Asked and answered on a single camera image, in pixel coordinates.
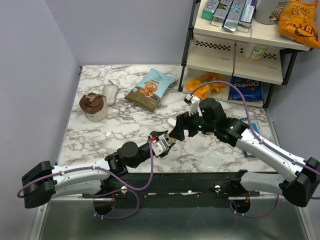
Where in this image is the blue cassava chips bag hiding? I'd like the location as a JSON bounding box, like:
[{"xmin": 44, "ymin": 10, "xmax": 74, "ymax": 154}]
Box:
[{"xmin": 124, "ymin": 68, "xmax": 177, "ymax": 112}]

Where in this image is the black frame cream shelf unit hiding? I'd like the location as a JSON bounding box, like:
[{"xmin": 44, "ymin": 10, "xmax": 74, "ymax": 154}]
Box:
[{"xmin": 178, "ymin": 0, "xmax": 311, "ymax": 109}]

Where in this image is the orange honey dijon chips bag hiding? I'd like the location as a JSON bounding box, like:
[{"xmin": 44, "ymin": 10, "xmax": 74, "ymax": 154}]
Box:
[{"xmin": 277, "ymin": 0, "xmax": 320, "ymax": 49}]

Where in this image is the white yellow cup on shelf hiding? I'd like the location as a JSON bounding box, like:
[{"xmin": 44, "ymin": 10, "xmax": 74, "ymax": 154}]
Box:
[{"xmin": 242, "ymin": 42, "xmax": 269, "ymax": 60}]

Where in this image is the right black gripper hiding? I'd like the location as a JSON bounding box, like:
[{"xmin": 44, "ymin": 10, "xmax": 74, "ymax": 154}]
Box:
[{"xmin": 169, "ymin": 106, "xmax": 217, "ymax": 140}]

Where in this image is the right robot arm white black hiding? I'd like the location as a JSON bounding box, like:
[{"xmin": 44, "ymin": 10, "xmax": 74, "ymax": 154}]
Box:
[{"xmin": 169, "ymin": 98, "xmax": 320, "ymax": 208}]

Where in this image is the teal toothpaste box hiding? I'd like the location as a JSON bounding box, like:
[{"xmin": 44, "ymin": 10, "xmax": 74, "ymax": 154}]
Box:
[{"xmin": 201, "ymin": 0, "xmax": 220, "ymax": 21}]

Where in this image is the white popcorn tub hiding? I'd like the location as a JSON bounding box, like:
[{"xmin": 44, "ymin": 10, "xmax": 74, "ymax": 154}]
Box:
[{"xmin": 254, "ymin": 0, "xmax": 289, "ymax": 25}]

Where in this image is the silver toothpaste box left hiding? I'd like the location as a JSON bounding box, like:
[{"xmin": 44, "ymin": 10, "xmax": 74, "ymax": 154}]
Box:
[{"xmin": 211, "ymin": 0, "xmax": 233, "ymax": 28}]

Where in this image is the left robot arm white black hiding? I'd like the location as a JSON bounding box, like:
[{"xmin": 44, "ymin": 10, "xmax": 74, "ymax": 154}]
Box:
[{"xmin": 17, "ymin": 131, "xmax": 176, "ymax": 209}]

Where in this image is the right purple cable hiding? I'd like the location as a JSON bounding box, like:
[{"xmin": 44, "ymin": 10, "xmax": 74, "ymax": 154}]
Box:
[{"xmin": 189, "ymin": 80, "xmax": 320, "ymax": 218}]

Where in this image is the blue white toothpaste box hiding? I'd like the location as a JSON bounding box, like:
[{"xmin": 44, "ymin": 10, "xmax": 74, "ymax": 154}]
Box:
[{"xmin": 236, "ymin": 0, "xmax": 258, "ymax": 33}]

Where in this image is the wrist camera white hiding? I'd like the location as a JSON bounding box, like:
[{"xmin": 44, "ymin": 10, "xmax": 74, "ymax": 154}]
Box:
[
  {"xmin": 184, "ymin": 94, "xmax": 200, "ymax": 116},
  {"xmin": 151, "ymin": 139, "xmax": 168, "ymax": 157}
]

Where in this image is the silver toothpaste box middle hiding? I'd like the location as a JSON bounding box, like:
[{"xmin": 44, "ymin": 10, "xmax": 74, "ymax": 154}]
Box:
[{"xmin": 223, "ymin": 0, "xmax": 246, "ymax": 32}]

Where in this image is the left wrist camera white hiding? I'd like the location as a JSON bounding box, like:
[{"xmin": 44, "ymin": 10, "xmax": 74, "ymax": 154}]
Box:
[{"xmin": 151, "ymin": 139, "xmax": 168, "ymax": 157}]

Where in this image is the blue Doritos bag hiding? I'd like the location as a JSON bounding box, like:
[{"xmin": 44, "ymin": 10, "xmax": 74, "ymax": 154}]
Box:
[{"xmin": 230, "ymin": 76, "xmax": 263, "ymax": 102}]

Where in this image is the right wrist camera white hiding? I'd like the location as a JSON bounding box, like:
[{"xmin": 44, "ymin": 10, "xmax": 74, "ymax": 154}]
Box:
[{"xmin": 184, "ymin": 94, "xmax": 200, "ymax": 116}]

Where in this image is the orange snack bag lower shelf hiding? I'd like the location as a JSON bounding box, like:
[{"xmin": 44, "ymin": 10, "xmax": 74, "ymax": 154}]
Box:
[{"xmin": 185, "ymin": 72, "xmax": 226, "ymax": 100}]

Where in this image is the blue white card packet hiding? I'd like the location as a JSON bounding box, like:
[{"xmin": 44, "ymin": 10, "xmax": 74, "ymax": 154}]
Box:
[{"xmin": 240, "ymin": 117, "xmax": 261, "ymax": 135}]

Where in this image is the brown paper wrapped cup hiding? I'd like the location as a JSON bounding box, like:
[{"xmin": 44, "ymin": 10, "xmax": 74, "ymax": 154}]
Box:
[{"xmin": 79, "ymin": 92, "xmax": 108, "ymax": 122}]

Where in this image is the beige earbud charging case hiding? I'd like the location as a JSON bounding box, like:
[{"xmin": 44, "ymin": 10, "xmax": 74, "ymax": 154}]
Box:
[{"xmin": 164, "ymin": 134, "xmax": 176, "ymax": 146}]

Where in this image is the silver toothpaste box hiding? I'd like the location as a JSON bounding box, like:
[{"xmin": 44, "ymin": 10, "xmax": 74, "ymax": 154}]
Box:
[
  {"xmin": 211, "ymin": 0, "xmax": 233, "ymax": 28},
  {"xmin": 223, "ymin": 0, "xmax": 246, "ymax": 32}
]

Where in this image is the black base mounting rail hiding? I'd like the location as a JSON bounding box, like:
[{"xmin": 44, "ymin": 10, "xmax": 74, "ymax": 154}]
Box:
[{"xmin": 98, "ymin": 170, "xmax": 259, "ymax": 209}]

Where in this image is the white earbud charging case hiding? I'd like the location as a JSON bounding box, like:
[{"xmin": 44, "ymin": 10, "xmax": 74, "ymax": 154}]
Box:
[{"xmin": 167, "ymin": 118, "xmax": 176, "ymax": 128}]

